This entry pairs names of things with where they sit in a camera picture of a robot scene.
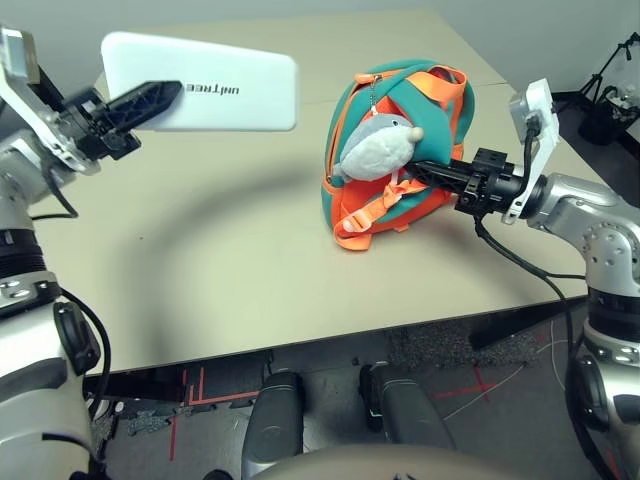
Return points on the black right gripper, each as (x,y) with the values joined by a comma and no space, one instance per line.
(487,185)

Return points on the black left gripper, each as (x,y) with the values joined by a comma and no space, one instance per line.
(95,125)

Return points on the teal and orange backpack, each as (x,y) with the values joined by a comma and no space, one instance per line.
(435,125)

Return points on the white Unitree box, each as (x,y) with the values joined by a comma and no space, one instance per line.
(225,70)

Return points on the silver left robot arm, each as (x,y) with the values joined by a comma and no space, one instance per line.
(20,165)

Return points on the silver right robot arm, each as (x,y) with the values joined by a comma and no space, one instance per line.
(575,200)

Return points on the grey plush fish charm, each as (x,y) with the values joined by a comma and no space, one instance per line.
(380,150)

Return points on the black waste bin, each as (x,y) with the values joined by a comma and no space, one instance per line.
(605,125)

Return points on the black tripod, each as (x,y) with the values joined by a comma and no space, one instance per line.
(607,65)

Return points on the grey right robot leg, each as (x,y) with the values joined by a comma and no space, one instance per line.
(405,410)

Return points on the grey robot leg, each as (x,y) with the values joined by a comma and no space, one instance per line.
(275,425)
(405,410)

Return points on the grey left robot leg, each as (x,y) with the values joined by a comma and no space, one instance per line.
(275,425)

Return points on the beige robot torso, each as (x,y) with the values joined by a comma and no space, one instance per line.
(350,465)

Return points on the white caster wheel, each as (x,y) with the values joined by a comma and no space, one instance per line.
(107,407)

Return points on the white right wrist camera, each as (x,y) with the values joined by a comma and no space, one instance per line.
(540,100)

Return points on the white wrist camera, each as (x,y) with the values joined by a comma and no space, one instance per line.
(15,55)
(540,100)

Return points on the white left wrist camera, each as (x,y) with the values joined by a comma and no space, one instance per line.
(15,55)

